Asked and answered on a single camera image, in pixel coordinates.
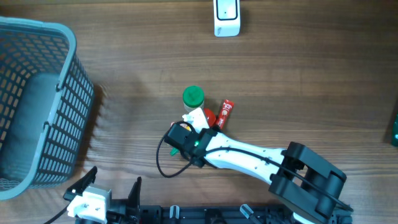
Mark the grey plastic basket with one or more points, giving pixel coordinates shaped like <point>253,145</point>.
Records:
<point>46,99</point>

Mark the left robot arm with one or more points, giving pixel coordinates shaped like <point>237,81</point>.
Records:
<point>118,212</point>

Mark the yellow red sauce bottle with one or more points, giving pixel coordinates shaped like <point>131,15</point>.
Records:
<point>210,117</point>

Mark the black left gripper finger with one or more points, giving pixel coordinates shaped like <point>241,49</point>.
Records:
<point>133,200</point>
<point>79,186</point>

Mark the white barcode scanner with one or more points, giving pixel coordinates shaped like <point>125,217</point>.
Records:
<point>227,19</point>

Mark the red snack packet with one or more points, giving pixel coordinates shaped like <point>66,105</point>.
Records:
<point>225,111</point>

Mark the green lid jar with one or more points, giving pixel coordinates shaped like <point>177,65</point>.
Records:
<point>193,98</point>

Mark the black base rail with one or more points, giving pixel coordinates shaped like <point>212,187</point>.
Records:
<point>273,214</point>

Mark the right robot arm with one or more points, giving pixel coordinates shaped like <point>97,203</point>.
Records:
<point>304,181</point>

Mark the green 3M gloves package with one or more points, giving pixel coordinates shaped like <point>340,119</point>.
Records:
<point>394,137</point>

